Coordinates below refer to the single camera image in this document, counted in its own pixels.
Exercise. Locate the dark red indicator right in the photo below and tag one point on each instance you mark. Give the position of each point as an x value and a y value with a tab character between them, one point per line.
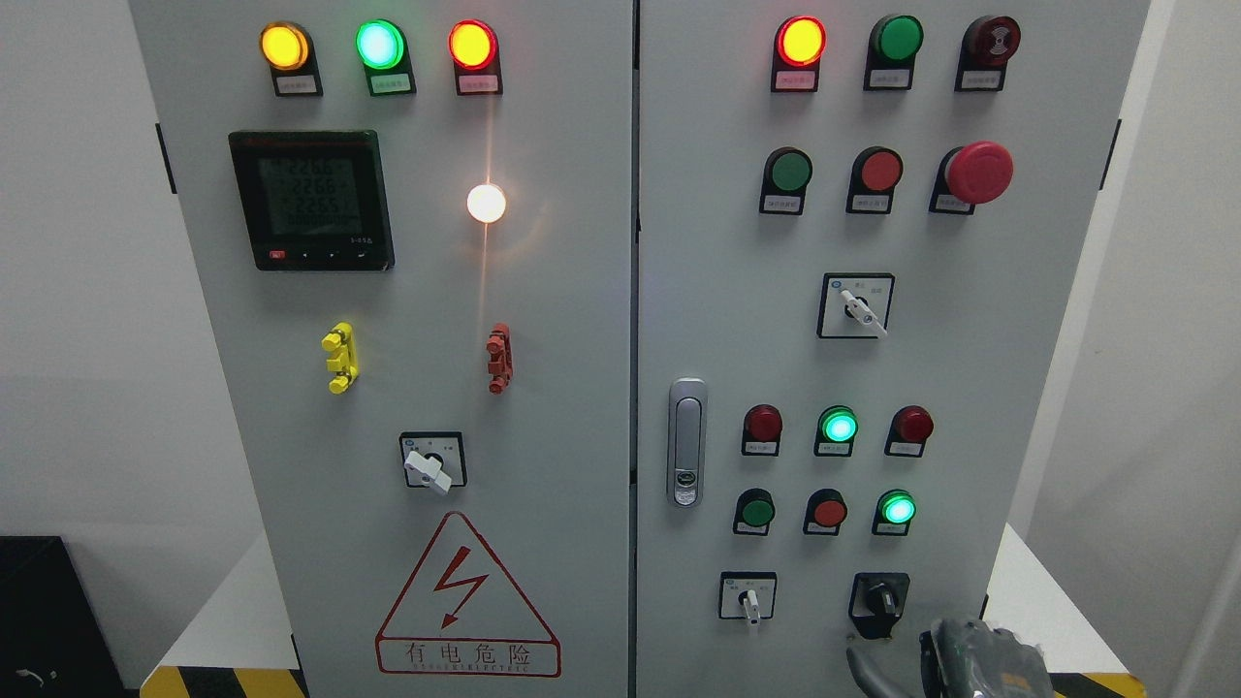
909	431

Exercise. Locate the green unlit indicator top right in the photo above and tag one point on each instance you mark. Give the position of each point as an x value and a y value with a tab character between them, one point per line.
892	51

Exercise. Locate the white selector switch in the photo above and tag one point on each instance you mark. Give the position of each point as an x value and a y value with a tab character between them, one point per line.
855	305
747	596

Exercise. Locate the red lit indicator light right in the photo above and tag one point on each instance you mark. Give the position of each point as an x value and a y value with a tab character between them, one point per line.
797	50

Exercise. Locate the red electric hazard warning sticker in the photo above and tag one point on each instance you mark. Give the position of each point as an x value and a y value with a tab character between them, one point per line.
462	613

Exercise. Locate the dark red buzzer alarm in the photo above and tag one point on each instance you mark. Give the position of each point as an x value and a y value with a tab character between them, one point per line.
987	46

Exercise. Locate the green lit push button lower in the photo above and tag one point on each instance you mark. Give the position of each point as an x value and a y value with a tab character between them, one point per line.
894	512

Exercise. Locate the black digital power meter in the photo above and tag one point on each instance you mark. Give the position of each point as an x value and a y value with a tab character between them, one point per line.
313	201

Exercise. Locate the red lit indicator light left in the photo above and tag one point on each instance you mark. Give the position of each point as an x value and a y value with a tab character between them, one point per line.
474	48

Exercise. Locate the white lit indicator lamp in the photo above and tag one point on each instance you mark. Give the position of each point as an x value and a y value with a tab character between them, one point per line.
486	203

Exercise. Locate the green lit indicator middle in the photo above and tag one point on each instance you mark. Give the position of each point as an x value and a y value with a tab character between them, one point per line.
835	433

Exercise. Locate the white selector switch upper right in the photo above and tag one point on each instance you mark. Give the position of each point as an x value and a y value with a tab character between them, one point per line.
855	305

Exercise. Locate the dark red indicator left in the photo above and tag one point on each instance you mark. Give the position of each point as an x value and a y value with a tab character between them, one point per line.
761	431

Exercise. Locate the silver door lock handle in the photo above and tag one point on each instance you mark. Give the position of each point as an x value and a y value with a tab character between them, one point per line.
688	398

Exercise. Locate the yellow terminal connector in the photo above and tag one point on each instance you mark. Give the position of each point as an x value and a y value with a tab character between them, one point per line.
342	359

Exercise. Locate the red push button lower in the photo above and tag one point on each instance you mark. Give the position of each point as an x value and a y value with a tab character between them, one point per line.
825	513

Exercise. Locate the red emergency stop mushroom button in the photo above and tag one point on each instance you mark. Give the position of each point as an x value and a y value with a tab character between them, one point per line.
971	175

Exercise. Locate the grey left cabinet door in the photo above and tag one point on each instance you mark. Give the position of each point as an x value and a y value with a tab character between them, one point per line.
548	459

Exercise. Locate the black rotary knob switch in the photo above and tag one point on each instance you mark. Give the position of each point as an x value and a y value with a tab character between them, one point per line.
877	603

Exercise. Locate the red lit indicator light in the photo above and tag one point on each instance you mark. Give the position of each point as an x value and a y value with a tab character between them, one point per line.
797	50
474	48

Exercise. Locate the dark red indicator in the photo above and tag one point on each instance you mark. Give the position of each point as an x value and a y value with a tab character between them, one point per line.
909	431
761	431

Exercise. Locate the grey right cabinet door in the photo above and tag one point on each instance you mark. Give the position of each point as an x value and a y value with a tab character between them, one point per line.
732	296

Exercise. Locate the red terminal connector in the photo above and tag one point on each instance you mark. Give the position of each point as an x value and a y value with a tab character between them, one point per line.
500	366

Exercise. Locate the grey cabinet door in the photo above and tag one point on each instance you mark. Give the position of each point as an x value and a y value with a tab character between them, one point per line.
732	296
548	459

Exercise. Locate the yellow indicator light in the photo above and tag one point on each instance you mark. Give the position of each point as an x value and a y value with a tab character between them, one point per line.
291	57

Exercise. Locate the white selector switch lower right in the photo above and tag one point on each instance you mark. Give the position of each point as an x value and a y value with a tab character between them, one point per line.
747	596

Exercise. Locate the green push button upper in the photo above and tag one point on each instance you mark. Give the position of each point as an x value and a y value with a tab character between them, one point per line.
786	175

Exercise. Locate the red push button upper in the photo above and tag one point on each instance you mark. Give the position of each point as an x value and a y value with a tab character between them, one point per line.
874	175

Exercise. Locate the red push button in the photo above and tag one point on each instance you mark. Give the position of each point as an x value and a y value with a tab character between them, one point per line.
825	513
874	175

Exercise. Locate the green indicator light top left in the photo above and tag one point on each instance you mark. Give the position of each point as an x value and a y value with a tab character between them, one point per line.
383	50

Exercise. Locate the white selector switch left door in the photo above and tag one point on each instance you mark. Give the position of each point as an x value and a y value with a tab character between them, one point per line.
433	460

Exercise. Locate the black box bottom left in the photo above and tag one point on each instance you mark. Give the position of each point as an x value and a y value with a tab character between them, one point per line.
51	645

